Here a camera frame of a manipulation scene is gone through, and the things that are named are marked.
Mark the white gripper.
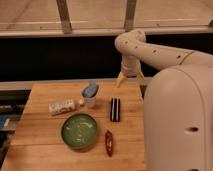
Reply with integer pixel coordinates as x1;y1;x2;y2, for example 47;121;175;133
116;59;145;87

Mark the right metal window post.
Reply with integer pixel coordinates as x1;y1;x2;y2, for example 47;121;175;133
124;0;137;32

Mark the green ceramic bowl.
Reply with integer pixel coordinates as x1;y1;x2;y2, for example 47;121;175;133
61;113;98;150

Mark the left metal window post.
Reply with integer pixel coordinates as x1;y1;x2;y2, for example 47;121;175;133
56;0;72;34

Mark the white patterned bottle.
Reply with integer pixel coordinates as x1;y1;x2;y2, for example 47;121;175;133
49;99;84;116

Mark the metal window post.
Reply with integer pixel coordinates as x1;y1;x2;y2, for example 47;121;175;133
56;0;72;34
124;0;137;32

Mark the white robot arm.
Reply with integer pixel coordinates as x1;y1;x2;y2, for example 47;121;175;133
115;29;213;171

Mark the blue crumpled cloth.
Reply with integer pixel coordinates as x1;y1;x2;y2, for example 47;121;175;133
82;81;99;98

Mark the black striped snack bar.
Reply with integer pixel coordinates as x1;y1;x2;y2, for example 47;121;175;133
110;98;120;122

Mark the white cup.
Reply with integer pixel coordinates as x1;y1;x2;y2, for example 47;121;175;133
82;89;96;108

